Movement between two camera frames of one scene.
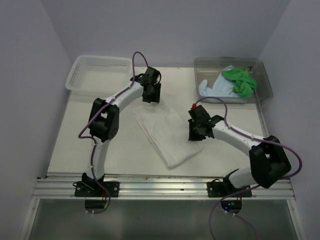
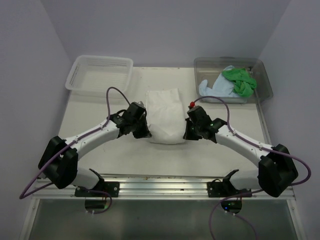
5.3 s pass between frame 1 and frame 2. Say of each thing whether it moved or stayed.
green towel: stayed
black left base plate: stayed
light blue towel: stayed
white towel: moved
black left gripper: moved
